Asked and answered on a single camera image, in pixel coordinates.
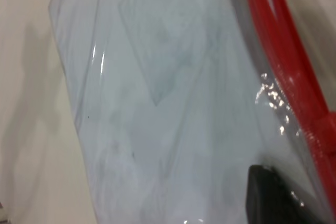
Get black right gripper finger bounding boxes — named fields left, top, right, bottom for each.
left=245, top=164, right=313, bottom=224

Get white paper sheets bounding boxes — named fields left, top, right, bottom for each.
left=48, top=0, right=266, bottom=224

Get clear zip bag red zipper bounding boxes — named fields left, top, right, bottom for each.
left=47, top=0, right=336, bottom=224

